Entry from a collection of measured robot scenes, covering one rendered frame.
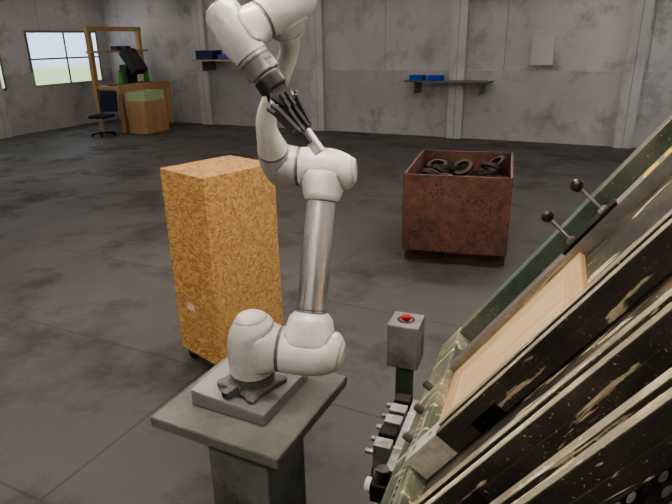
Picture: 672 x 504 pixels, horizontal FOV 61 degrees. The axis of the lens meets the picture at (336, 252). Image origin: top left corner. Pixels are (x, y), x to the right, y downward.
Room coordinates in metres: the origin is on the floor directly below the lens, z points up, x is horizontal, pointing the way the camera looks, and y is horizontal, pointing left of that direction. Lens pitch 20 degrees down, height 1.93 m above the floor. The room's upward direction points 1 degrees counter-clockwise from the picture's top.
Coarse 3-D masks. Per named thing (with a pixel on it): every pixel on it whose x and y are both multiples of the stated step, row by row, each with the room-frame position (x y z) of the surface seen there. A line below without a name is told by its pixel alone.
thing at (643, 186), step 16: (640, 176) 1.52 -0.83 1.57; (656, 176) 1.46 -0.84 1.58; (624, 192) 1.53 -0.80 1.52; (640, 192) 1.47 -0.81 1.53; (624, 208) 1.48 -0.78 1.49; (608, 224) 1.49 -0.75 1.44; (592, 240) 1.51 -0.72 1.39; (560, 256) 1.56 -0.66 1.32; (544, 272) 1.57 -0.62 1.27; (528, 288) 1.58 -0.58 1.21; (512, 304) 1.60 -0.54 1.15; (496, 320) 1.61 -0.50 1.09; (480, 336) 1.62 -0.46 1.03; (464, 352) 1.63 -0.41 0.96
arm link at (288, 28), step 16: (256, 0) 1.56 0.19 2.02; (272, 0) 1.55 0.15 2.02; (288, 0) 1.56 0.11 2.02; (304, 0) 1.58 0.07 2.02; (272, 16) 1.54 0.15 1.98; (288, 16) 1.56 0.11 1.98; (304, 16) 1.60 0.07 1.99; (288, 32) 1.59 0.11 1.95; (288, 48) 1.67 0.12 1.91; (288, 64) 1.69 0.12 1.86; (288, 80) 1.72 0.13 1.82; (256, 128) 1.78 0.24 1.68; (272, 128) 1.77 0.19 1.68; (272, 144) 1.80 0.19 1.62; (272, 160) 1.83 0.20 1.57
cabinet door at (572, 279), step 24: (576, 264) 1.45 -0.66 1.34; (552, 288) 1.47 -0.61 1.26; (576, 288) 1.30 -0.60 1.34; (528, 312) 1.48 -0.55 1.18; (552, 312) 1.32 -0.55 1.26; (504, 336) 1.49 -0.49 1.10; (528, 336) 1.32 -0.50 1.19; (480, 360) 1.51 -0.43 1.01; (504, 360) 1.33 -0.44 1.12; (456, 384) 1.51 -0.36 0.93
